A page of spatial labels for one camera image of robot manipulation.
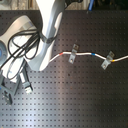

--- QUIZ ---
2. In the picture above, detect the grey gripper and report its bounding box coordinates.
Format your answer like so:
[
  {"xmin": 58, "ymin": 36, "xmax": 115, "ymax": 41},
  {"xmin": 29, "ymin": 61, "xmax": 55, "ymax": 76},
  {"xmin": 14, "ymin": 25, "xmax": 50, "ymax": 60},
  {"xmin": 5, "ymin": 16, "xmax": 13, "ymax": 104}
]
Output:
[{"xmin": 0, "ymin": 56, "xmax": 34, "ymax": 107}]

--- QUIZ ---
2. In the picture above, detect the white cable with coloured marks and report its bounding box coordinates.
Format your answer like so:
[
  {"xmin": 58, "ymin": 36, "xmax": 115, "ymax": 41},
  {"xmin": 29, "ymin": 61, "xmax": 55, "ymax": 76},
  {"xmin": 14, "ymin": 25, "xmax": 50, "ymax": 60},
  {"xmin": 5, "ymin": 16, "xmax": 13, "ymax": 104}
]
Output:
[{"xmin": 49, "ymin": 50, "xmax": 128, "ymax": 64}]

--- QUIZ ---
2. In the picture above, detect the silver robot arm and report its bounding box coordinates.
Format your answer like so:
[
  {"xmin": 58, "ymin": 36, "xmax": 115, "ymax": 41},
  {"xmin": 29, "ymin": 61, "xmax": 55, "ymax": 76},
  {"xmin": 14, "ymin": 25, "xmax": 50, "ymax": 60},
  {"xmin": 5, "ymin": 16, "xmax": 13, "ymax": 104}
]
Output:
[{"xmin": 0, "ymin": 0, "xmax": 65, "ymax": 105}]

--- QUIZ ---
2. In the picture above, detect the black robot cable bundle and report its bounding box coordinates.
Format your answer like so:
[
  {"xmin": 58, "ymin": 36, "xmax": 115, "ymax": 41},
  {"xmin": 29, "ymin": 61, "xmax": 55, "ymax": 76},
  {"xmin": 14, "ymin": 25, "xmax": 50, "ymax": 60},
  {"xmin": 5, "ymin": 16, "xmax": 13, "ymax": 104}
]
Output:
[{"xmin": 0, "ymin": 29, "xmax": 46, "ymax": 81}]

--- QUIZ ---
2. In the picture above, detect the left metal cable clip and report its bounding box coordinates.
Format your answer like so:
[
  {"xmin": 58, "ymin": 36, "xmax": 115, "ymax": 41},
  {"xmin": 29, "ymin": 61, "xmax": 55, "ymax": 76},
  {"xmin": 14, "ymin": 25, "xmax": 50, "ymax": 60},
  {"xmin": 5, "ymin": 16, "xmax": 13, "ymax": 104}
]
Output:
[{"xmin": 68, "ymin": 44, "xmax": 79, "ymax": 64}]

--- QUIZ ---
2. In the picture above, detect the metal cable clip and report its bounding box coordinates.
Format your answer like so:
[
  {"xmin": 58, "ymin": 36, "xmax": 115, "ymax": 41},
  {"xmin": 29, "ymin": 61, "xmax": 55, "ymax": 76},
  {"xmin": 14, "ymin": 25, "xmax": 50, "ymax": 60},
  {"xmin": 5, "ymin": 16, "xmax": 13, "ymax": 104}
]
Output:
[
  {"xmin": 101, "ymin": 51, "xmax": 114, "ymax": 70},
  {"xmin": 68, "ymin": 44, "xmax": 79, "ymax": 64}
]

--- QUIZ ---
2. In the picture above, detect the right metal cable clip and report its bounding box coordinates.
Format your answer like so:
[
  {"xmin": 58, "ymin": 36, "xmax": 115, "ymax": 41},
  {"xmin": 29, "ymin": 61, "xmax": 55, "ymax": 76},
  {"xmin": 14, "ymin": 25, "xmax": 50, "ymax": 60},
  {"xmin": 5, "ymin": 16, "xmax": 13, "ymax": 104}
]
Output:
[{"xmin": 101, "ymin": 51, "xmax": 114, "ymax": 70}]

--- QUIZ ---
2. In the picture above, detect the blue cable at top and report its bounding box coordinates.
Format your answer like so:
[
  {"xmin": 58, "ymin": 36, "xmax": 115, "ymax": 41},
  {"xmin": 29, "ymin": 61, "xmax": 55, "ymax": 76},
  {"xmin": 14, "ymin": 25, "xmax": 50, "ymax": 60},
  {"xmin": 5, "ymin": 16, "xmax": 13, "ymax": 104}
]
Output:
[{"xmin": 85, "ymin": 0, "xmax": 94, "ymax": 14}]

